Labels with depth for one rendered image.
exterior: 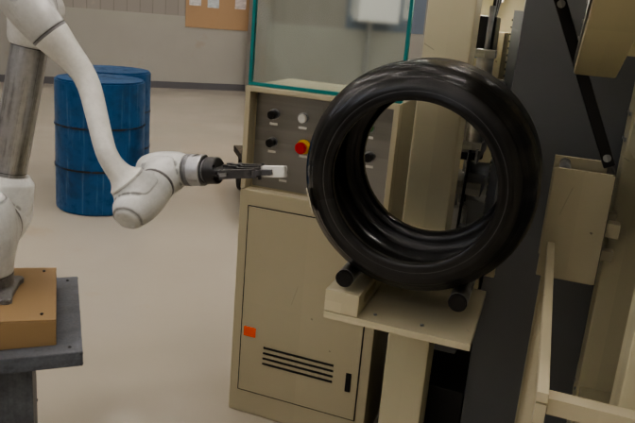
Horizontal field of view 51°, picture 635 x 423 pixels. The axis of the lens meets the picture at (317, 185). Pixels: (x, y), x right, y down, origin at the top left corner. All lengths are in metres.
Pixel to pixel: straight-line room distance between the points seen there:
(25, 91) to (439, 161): 1.18
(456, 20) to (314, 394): 1.45
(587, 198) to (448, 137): 0.40
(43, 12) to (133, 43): 10.53
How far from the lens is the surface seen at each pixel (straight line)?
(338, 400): 2.55
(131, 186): 1.75
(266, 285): 2.46
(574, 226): 1.84
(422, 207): 1.94
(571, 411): 1.14
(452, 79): 1.50
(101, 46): 12.33
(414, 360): 2.11
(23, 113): 2.04
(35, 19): 1.85
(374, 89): 1.52
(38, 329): 1.86
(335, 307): 1.69
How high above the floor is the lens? 1.53
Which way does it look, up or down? 14 degrees down
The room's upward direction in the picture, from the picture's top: 5 degrees clockwise
